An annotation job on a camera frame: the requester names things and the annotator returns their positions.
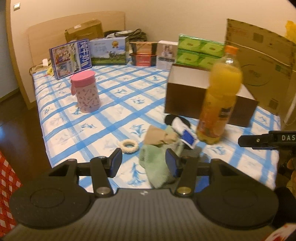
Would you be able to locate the green cloth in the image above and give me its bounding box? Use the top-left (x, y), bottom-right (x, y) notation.
top-left (139, 130), bottom-right (185, 189)

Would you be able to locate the orange juice bottle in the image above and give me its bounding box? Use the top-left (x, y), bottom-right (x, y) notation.
top-left (196, 45), bottom-right (243, 145)

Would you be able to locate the white pole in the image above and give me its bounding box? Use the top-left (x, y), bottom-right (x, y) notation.
top-left (283, 93), bottom-right (296, 126)

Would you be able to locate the pink patterned canister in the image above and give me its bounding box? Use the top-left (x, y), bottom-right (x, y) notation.
top-left (70, 71), bottom-right (100, 113)

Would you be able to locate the red checkered cloth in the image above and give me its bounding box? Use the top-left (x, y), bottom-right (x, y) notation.
top-left (0, 151), bottom-right (22, 238)

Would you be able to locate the dark bag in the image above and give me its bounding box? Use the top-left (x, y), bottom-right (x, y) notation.
top-left (104, 29), bottom-right (147, 43)

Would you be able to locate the beige cloth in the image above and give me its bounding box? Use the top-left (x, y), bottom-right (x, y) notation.
top-left (144, 126), bottom-right (178, 147)

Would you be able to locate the blue milk carton box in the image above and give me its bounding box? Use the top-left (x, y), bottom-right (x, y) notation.
top-left (89, 36), bottom-right (130, 66)

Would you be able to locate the black round pad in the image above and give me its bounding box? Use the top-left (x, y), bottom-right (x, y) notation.
top-left (165, 114), bottom-right (191, 130)

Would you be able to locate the illustrated blue box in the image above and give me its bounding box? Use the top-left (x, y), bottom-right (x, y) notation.
top-left (49, 39), bottom-right (92, 80)

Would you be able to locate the brown cardboard box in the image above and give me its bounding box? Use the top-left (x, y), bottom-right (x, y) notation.
top-left (64, 19), bottom-right (104, 43)

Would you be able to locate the blue checked bed sheet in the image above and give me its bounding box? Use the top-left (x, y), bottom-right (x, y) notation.
top-left (31, 64), bottom-right (281, 193)

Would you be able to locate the large flat cardboard sheet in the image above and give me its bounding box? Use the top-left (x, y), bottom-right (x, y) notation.
top-left (225, 19), bottom-right (296, 116)

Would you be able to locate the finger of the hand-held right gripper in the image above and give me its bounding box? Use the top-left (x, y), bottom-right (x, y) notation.
top-left (238, 134), bottom-right (277, 150)

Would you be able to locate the yellow object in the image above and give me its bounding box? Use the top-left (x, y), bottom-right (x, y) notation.
top-left (285, 20), bottom-right (296, 42)

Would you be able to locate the white picture box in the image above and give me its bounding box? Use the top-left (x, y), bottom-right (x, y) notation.
top-left (157, 40), bottom-right (178, 69)

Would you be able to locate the white cloth with blue label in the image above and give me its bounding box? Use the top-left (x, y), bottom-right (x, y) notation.
top-left (172, 118), bottom-right (198, 149)

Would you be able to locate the wooden bed headboard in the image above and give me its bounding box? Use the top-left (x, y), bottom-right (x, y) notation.
top-left (5, 0), bottom-right (126, 110)

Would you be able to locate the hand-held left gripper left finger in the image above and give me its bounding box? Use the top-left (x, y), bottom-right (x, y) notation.
top-left (47, 148), bottom-right (123, 198)

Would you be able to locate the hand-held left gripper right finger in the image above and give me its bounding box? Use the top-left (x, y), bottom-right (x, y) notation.
top-left (165, 148), bottom-right (241, 197)

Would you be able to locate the white soft ring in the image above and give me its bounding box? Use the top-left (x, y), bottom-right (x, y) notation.
top-left (119, 140), bottom-right (139, 154)

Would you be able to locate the red and white packet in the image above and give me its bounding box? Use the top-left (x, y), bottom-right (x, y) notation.
top-left (264, 222), bottom-right (296, 241)

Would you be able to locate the green tissue pack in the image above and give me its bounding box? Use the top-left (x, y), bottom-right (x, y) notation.
top-left (176, 34), bottom-right (226, 70)

